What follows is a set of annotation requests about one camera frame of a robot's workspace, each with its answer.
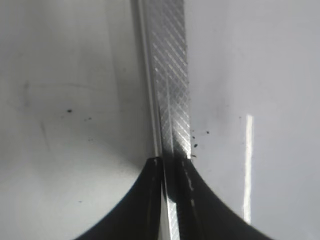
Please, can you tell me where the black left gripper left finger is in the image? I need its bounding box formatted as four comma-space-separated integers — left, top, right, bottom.
77, 157, 163, 240

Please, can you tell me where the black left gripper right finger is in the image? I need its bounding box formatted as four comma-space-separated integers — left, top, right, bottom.
172, 152, 272, 240

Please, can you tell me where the white framed whiteboard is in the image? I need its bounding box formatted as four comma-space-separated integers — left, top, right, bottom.
0, 0, 320, 240

